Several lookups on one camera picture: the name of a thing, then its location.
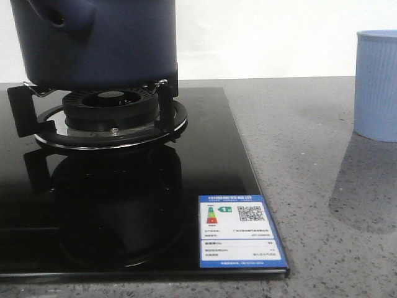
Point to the black glass gas stove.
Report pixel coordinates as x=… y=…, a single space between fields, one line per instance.
x=127 y=214

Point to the light blue ribbed cup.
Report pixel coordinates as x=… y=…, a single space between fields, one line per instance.
x=375 y=85

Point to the black metal pot support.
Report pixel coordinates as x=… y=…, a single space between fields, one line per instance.
x=50 y=128

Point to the blue energy label sticker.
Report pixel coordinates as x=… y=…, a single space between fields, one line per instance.
x=236 y=231

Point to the black gas burner head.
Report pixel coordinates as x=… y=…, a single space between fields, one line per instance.
x=100 y=111

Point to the dark blue cooking pot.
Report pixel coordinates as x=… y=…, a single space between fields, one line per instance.
x=80 y=45

